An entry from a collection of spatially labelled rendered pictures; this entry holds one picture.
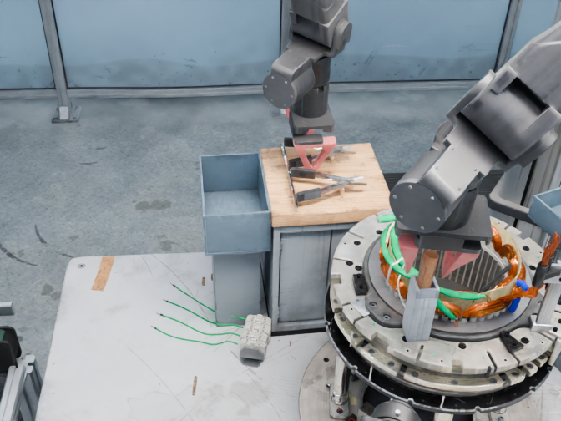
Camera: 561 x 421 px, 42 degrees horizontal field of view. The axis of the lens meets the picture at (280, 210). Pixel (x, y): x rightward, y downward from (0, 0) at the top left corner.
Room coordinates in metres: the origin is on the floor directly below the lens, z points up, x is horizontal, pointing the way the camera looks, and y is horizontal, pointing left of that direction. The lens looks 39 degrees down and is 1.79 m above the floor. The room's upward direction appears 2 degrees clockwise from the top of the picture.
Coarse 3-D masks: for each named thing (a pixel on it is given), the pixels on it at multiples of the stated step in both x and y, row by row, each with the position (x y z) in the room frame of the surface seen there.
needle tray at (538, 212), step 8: (544, 192) 0.97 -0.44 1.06; (552, 192) 0.97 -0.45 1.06; (560, 192) 0.98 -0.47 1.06; (536, 200) 0.95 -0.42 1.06; (544, 200) 0.97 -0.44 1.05; (552, 200) 0.98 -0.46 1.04; (560, 200) 0.99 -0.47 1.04; (536, 208) 0.95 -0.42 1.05; (544, 208) 0.93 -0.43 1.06; (552, 208) 0.98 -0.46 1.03; (560, 208) 0.98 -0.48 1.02; (528, 216) 0.96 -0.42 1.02; (536, 216) 0.94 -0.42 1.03; (544, 216) 0.93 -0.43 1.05; (552, 216) 0.92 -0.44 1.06; (560, 216) 0.91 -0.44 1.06; (544, 224) 0.93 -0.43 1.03; (552, 224) 0.91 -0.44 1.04; (560, 224) 0.90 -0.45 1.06; (552, 232) 0.91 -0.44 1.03; (560, 232) 0.89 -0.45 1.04; (560, 256) 0.90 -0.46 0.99; (560, 352) 0.84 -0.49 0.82; (560, 360) 0.83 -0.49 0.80; (560, 368) 0.83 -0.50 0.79
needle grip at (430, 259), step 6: (426, 252) 0.63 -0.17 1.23; (432, 252) 0.63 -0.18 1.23; (426, 258) 0.62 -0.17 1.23; (432, 258) 0.62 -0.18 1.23; (426, 264) 0.62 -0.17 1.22; (432, 264) 0.62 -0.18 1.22; (420, 270) 0.63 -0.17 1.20; (426, 270) 0.62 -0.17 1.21; (432, 270) 0.62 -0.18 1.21; (420, 276) 0.62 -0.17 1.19; (426, 276) 0.62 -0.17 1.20; (432, 276) 0.62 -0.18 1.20; (420, 282) 0.62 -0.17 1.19; (426, 282) 0.62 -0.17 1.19; (420, 288) 0.62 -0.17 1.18
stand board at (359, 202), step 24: (360, 144) 1.10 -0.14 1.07; (264, 168) 1.01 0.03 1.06; (336, 168) 1.02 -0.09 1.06; (360, 168) 1.02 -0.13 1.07; (288, 192) 0.95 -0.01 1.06; (336, 192) 0.95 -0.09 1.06; (360, 192) 0.95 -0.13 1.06; (384, 192) 0.96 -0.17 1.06; (288, 216) 0.89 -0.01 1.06; (312, 216) 0.89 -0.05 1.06; (336, 216) 0.90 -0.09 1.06; (360, 216) 0.91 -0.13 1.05
